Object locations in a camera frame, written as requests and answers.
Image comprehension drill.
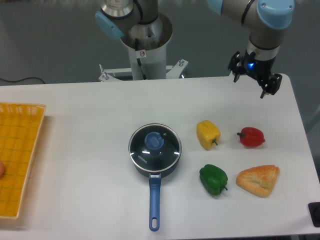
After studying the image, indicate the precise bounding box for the yellow woven basket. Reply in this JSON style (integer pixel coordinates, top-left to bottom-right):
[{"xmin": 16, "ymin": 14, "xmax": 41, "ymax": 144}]
[{"xmin": 0, "ymin": 102, "xmax": 46, "ymax": 219}]

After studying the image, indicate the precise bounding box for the glass lid blue knob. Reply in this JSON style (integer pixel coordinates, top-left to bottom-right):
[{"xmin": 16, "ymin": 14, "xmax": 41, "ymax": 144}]
[{"xmin": 128, "ymin": 123, "xmax": 182, "ymax": 173}]

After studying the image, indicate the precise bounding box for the black device at table edge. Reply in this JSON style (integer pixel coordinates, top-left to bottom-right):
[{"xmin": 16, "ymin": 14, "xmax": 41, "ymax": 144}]
[{"xmin": 308, "ymin": 202, "xmax": 320, "ymax": 228}]

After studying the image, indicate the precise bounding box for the yellow bell pepper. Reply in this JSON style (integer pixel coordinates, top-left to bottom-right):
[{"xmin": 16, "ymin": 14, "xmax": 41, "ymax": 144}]
[{"xmin": 196, "ymin": 120, "xmax": 221, "ymax": 151}]

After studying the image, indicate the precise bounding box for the black cable on floor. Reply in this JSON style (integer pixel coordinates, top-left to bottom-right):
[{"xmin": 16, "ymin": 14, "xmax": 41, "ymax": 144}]
[{"xmin": 0, "ymin": 77, "xmax": 46, "ymax": 84}]

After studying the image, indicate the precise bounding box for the green bell pepper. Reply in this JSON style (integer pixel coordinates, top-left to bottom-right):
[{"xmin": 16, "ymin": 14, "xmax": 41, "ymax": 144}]
[{"xmin": 199, "ymin": 164, "xmax": 228, "ymax": 196}]

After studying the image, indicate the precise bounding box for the blue saucepan with handle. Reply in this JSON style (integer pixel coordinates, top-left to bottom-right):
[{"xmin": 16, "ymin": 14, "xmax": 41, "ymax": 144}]
[{"xmin": 128, "ymin": 123, "xmax": 183, "ymax": 232}]

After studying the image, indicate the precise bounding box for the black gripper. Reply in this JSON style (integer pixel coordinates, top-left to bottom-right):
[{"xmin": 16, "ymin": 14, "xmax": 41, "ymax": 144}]
[{"xmin": 227, "ymin": 49, "xmax": 283, "ymax": 99}]

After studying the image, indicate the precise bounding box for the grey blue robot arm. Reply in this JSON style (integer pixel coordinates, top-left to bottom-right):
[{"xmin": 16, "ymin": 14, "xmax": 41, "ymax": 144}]
[{"xmin": 95, "ymin": 0, "xmax": 295, "ymax": 95}]

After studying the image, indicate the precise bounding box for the triangular pastry bread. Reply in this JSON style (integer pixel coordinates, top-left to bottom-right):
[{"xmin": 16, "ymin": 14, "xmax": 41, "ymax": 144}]
[{"xmin": 236, "ymin": 165, "xmax": 280, "ymax": 198}]

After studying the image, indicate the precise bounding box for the red bell pepper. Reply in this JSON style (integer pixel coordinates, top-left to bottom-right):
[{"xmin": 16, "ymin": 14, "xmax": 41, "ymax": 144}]
[{"xmin": 237, "ymin": 127, "xmax": 265, "ymax": 148}]

